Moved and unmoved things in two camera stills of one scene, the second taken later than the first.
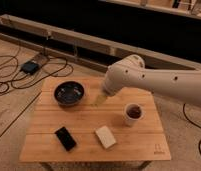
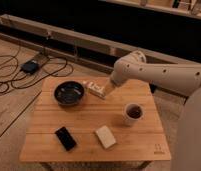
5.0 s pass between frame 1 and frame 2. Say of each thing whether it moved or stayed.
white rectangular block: stayed
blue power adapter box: stayed
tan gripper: moved
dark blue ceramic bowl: stayed
